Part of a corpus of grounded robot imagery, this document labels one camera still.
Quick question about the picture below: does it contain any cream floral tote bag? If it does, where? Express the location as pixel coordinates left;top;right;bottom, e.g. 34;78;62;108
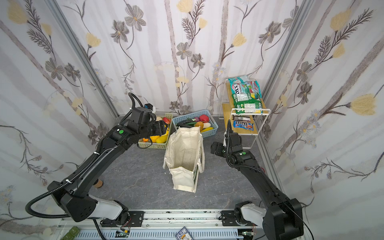
163;127;205;193

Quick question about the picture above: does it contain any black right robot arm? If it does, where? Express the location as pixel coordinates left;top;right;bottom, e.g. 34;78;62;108
211;123;305;240

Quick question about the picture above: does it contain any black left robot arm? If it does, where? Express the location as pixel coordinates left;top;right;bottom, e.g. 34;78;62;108
25;93;168;226

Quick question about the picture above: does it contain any green skittles candy bag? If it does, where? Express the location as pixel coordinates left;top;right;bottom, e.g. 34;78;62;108
229;76;263;114

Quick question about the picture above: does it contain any red apple toy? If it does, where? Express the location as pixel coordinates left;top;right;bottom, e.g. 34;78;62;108
163;117;171;125

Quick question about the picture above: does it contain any yellow mango toy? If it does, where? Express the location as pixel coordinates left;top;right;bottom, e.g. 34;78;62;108
156;135;168;144

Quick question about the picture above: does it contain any orange fruit toy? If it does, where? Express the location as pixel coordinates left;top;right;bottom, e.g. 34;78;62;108
150;136;160;143

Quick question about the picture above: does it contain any blue plastic vegetable basket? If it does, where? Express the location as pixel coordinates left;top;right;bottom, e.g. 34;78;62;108
172;110;219;138

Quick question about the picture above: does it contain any green plastic fruit basket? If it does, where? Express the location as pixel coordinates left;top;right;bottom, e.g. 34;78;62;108
138;113;173;150

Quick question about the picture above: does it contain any brown potato toy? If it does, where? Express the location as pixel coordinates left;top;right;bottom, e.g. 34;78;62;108
195;122;204;131

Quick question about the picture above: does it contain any blue m&m candy packet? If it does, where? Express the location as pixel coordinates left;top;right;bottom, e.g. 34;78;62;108
233;121;254;131

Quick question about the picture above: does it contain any red pepper toy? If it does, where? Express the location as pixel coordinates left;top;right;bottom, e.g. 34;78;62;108
199;115;210;123

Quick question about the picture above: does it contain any small brown orange-capped bottle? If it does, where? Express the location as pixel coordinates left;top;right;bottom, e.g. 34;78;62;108
93;180;104;189

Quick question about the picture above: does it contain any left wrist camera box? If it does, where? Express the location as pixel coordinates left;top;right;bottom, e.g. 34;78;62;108
130;104;157;126

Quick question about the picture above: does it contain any white wire wooden shelf rack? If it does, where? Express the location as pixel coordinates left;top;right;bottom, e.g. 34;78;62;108
219;79;272;150

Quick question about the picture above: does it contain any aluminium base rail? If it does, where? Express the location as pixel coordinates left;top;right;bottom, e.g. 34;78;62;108
56;208;307;240

